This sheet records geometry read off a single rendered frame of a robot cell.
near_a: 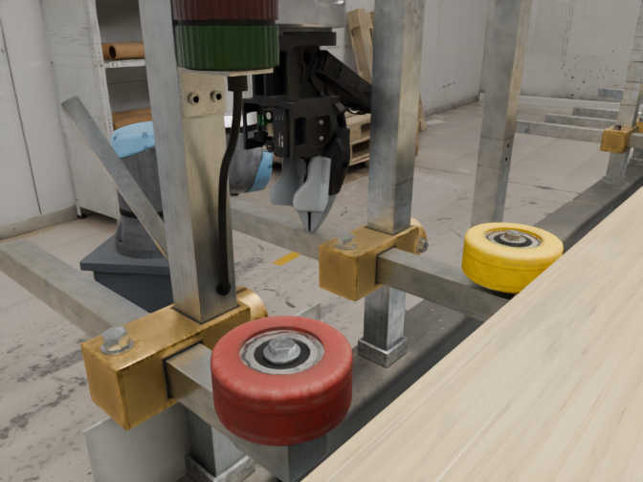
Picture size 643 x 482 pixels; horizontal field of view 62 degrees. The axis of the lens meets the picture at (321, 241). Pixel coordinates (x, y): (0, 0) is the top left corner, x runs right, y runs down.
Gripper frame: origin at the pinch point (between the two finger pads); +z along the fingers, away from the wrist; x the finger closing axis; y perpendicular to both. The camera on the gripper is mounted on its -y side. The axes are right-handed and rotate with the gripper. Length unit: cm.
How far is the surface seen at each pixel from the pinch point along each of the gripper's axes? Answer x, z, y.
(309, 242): 0.5, 2.2, 1.6
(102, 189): -238, 57, -91
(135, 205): 1.3, -7.1, 22.6
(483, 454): 32.0, -2.1, 24.6
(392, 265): 11.8, 1.9, 1.7
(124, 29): -271, -26, -135
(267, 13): 15.6, -20.6, 21.2
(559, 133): -6, 3, -98
